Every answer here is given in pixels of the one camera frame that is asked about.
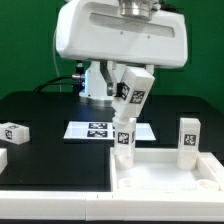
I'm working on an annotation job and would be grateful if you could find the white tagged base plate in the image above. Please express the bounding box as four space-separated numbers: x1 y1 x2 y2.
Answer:
64 121 155 141

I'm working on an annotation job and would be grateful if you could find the white left fence rail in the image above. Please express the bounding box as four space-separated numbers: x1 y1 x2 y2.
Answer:
0 148 8 174

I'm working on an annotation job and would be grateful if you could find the white front fence rail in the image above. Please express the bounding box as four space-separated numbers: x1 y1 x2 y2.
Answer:
0 191 224 222

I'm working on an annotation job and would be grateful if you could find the white fence rail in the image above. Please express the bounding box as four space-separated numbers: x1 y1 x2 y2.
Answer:
0 148 8 174
0 191 224 222

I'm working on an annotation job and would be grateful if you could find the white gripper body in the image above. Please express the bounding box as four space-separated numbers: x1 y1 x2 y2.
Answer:
56 0 188 68

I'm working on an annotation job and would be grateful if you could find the black cable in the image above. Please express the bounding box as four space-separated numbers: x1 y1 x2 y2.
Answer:
32 75 84 93

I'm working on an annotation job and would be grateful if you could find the white square tabletop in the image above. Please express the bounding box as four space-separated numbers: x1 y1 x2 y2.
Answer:
110 148 224 192

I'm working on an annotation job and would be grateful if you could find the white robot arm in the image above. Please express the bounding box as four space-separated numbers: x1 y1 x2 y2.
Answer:
56 0 188 91

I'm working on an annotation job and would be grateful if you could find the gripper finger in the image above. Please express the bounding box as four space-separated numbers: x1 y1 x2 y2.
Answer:
145 65 154 75
101 61 117 96

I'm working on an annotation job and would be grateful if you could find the white cable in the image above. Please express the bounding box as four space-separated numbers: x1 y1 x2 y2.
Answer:
52 29 63 93

